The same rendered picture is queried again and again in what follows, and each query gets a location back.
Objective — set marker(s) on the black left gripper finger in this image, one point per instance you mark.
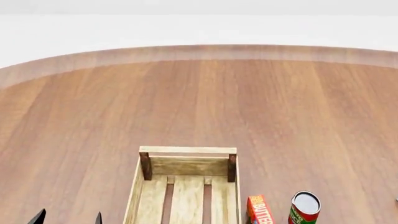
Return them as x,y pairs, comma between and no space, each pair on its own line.
38,218
98,219

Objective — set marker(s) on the light wooden slatted tray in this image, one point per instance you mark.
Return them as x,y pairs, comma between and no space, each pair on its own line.
186,200

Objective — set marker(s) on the orange butter box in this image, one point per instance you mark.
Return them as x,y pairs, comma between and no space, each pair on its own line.
259,211

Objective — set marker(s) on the red green tomato sauce can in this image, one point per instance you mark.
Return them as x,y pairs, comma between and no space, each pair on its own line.
304,210

